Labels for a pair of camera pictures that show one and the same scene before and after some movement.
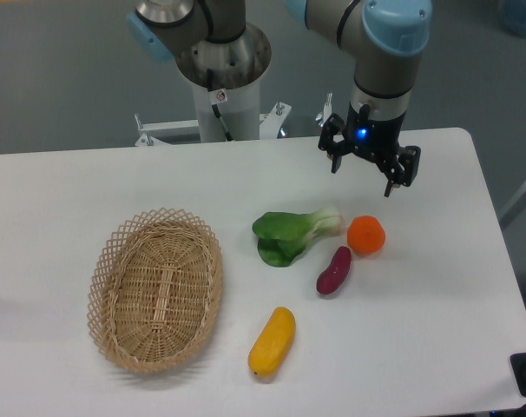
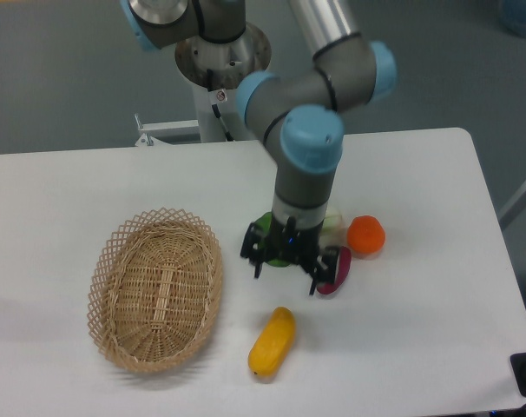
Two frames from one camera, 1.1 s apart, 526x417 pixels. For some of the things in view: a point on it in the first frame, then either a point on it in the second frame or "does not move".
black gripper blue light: (376, 137) -> (293, 244)
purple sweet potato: (332, 277) does not move
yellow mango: (272, 348) does not move
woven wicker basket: (153, 287) does not move
